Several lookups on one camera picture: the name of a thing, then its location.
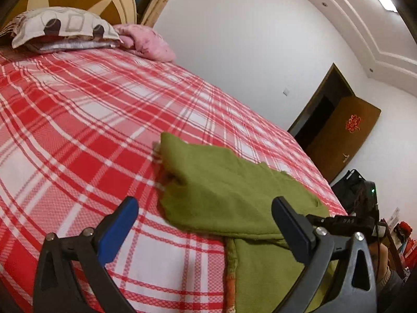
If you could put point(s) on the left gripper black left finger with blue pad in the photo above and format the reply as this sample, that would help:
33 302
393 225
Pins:
56 288

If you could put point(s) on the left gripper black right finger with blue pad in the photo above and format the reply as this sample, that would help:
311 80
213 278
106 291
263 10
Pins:
352 288

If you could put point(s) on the green knit sweater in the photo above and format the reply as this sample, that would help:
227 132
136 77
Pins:
211 191

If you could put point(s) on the black bag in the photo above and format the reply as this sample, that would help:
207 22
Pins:
347 189

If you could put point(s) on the red bags on cabinet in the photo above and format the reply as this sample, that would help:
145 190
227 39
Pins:
405 245

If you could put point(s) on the brown wooden door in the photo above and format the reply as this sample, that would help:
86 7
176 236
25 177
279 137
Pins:
334 124

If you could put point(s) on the red white plaid bedspread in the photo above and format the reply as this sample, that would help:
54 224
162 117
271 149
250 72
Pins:
77 136

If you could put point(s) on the striped folded blanket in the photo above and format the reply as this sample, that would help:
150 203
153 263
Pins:
70 45

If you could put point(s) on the pink pillow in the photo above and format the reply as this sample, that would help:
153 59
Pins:
144 42

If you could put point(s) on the white patterned pillow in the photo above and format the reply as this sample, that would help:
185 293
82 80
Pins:
59 25

